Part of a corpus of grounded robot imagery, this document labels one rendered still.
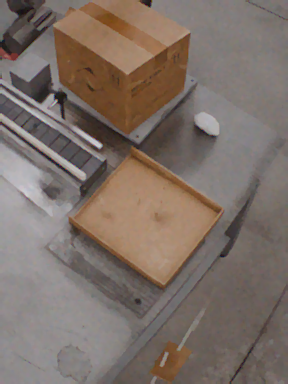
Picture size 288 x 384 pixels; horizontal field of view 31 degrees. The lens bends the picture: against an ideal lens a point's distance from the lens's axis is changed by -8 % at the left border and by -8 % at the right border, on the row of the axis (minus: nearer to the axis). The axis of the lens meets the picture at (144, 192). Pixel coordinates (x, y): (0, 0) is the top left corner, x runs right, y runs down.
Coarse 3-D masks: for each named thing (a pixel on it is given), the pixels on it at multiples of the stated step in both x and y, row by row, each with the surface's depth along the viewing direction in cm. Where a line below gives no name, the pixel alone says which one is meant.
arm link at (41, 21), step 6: (36, 12) 109; (42, 12) 110; (48, 12) 110; (30, 18) 111; (36, 18) 109; (42, 18) 109; (48, 18) 111; (54, 18) 112; (36, 24) 108; (42, 24) 110; (48, 24) 111; (42, 30) 113
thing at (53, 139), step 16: (0, 96) 155; (0, 112) 152; (16, 112) 152; (32, 128) 149; (48, 128) 149; (32, 144) 146; (48, 144) 147; (64, 144) 147; (80, 160) 144; (96, 160) 144
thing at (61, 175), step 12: (12, 96) 155; (48, 120) 151; (60, 132) 149; (12, 144) 152; (24, 144) 147; (36, 156) 145; (96, 156) 145; (48, 168) 145; (60, 168) 143; (60, 180) 146; (72, 180) 142; (84, 192) 145
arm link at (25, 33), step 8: (32, 0) 105; (40, 0) 107; (32, 8) 109; (24, 16) 107; (16, 24) 106; (24, 24) 108; (8, 32) 106; (16, 32) 107; (24, 32) 107; (32, 32) 108; (8, 40) 108; (16, 40) 106; (24, 40) 107; (32, 40) 110; (8, 48) 111; (16, 48) 109; (24, 48) 109
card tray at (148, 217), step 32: (128, 160) 150; (96, 192) 145; (128, 192) 145; (160, 192) 146; (192, 192) 144; (96, 224) 141; (128, 224) 141; (160, 224) 141; (192, 224) 141; (128, 256) 137; (160, 256) 137; (160, 288) 133
